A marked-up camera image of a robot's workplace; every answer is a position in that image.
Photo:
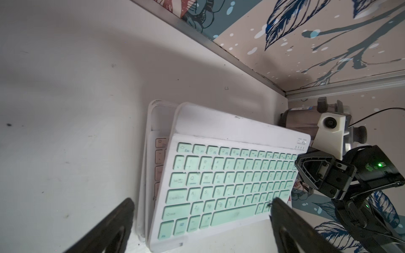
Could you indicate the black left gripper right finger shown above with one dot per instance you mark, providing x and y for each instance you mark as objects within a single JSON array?
[{"x": 293, "y": 234}]

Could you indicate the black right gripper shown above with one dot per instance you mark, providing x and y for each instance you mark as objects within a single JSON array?
[{"x": 325, "y": 173}]

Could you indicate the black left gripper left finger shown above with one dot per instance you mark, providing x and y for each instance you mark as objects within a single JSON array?
[{"x": 111, "y": 234}]

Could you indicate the green keyboard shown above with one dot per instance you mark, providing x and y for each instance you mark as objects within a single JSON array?
[{"x": 220, "y": 172}]

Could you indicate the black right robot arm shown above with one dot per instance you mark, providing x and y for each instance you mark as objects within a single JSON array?
[{"x": 363, "y": 217}]

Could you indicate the steel rice cooker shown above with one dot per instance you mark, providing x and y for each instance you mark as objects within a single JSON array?
[{"x": 305, "y": 119}]

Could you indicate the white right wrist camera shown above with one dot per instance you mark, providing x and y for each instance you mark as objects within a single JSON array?
[{"x": 332, "y": 127}]

